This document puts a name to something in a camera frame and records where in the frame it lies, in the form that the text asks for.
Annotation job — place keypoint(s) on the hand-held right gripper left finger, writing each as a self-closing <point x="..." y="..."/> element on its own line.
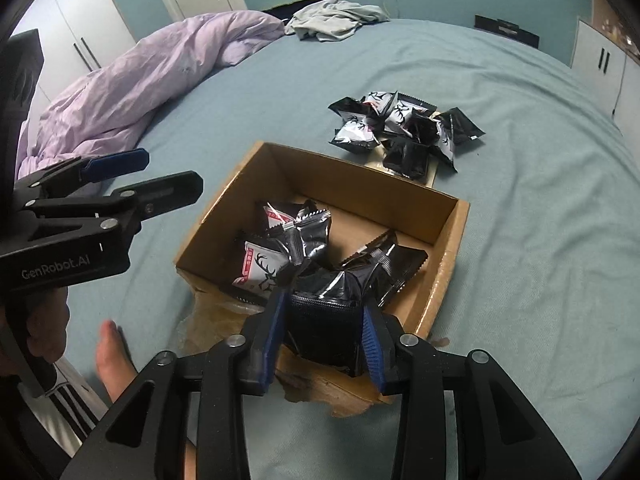
<point x="272" y="340"/>

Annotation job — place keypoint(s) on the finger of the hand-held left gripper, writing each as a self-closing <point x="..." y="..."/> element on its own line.
<point x="117" y="161"/>
<point x="165" y="189"/>

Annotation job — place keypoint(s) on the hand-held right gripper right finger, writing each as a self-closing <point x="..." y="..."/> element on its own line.
<point x="372" y="350"/>

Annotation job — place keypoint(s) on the black foil snack packet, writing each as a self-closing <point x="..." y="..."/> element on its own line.
<point x="320" y="320"/>
<point x="390" y="265"/>
<point x="310" y="235"/>

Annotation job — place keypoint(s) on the white deer-print snack packet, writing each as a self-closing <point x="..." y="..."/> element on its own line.
<point x="260" y="270"/>

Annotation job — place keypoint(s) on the white red-label snack packet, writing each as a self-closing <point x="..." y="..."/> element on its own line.
<point x="277" y="217"/>

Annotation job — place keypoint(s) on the brown cardboard box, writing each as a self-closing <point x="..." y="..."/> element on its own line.
<point x="360" y="195"/>

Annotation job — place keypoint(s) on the pile of snack packets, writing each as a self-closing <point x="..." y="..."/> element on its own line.
<point x="400" y="130"/>

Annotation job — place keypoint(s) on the person's left hand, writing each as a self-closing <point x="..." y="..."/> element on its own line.
<point x="54" y="325"/>

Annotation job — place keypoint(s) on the purple blanket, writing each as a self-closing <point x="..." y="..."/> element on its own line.
<point x="130" y="95"/>

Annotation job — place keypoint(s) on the person's bare foot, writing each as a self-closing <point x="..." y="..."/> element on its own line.
<point x="115" y="355"/>

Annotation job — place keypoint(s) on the black white striped shorts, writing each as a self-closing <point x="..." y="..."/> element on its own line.
<point x="65" y="405"/>

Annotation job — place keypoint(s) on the flat cardboard sheet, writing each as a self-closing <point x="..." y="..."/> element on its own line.
<point x="430" y="172"/>

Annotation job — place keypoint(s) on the dark cloth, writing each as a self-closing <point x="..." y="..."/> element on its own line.
<point x="280" y="9"/>

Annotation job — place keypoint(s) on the grey crumpled clothes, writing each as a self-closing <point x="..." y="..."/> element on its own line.
<point x="335" y="17"/>

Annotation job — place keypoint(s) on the black flat box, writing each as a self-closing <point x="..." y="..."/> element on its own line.
<point x="505" y="29"/>

